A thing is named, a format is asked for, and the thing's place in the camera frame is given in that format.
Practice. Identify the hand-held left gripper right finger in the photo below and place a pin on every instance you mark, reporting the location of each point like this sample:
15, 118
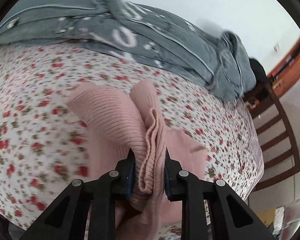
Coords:
168, 182

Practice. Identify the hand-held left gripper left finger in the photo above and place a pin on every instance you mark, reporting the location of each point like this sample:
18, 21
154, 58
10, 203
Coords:
131, 177

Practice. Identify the pink knit sweater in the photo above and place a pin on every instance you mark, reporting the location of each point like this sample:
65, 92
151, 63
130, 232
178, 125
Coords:
110, 120

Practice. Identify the cardboard box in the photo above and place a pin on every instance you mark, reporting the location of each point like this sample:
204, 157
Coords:
267, 216

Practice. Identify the floral bed sheet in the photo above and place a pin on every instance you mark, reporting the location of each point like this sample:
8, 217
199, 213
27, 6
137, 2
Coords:
27, 92

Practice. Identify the black garment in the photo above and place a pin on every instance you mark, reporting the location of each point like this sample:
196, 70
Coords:
258, 71

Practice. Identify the grey flower print blanket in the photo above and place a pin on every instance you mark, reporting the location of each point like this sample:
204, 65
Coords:
65, 17

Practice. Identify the brown wooden door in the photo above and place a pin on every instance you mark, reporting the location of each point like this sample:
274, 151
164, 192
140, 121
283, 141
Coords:
297, 65

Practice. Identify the dark wooden bed frame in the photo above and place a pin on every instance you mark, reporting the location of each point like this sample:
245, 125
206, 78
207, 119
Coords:
280, 112

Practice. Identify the white wall switch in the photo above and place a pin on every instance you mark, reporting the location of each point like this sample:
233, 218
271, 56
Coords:
276, 48

